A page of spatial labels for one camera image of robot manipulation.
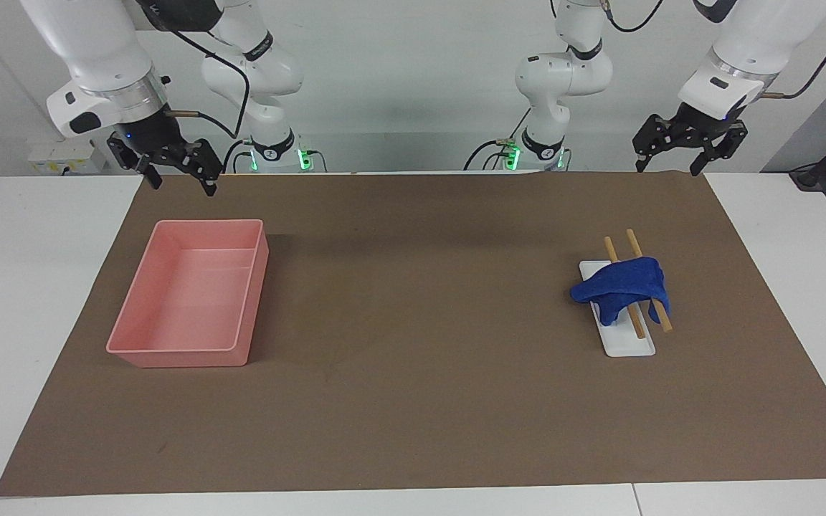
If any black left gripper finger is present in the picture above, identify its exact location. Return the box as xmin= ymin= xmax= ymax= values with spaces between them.
xmin=690 ymin=123 xmax=749 ymax=177
xmin=633 ymin=115 xmax=672 ymax=173

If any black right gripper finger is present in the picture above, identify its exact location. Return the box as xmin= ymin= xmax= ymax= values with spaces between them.
xmin=108 ymin=136 xmax=163 ymax=191
xmin=185 ymin=139 xmax=224 ymax=196

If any blue towel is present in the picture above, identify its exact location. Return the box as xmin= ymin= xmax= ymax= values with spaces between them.
xmin=570 ymin=257 xmax=671 ymax=327

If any white power strip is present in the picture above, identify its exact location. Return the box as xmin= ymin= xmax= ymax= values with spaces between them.
xmin=28 ymin=140 xmax=107 ymax=176

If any pink plastic bin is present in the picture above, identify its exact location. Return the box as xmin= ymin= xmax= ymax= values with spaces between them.
xmin=106 ymin=219 xmax=270 ymax=368

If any wooden rack rod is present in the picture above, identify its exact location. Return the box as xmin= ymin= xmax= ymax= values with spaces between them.
xmin=626 ymin=229 xmax=673 ymax=333
xmin=604 ymin=236 xmax=647 ymax=340

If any white rectangular tray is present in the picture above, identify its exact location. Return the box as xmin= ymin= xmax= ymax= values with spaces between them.
xmin=579 ymin=259 xmax=656 ymax=358

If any brown table mat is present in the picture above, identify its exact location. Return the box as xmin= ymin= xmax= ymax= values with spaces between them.
xmin=0 ymin=171 xmax=826 ymax=497

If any black base cable bundle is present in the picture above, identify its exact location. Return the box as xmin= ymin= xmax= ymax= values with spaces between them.
xmin=222 ymin=138 xmax=253 ymax=173
xmin=463 ymin=107 xmax=532 ymax=171

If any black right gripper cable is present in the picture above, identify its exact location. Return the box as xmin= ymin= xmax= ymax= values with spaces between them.
xmin=137 ymin=0 xmax=250 ymax=140

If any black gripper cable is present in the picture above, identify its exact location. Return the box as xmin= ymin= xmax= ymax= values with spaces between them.
xmin=761 ymin=0 xmax=826 ymax=100
xmin=137 ymin=0 xmax=250 ymax=140

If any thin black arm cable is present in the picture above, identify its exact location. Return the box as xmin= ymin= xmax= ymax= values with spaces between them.
xmin=599 ymin=0 xmax=666 ymax=34

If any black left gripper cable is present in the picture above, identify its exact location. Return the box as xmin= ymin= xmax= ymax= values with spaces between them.
xmin=761 ymin=0 xmax=826 ymax=100

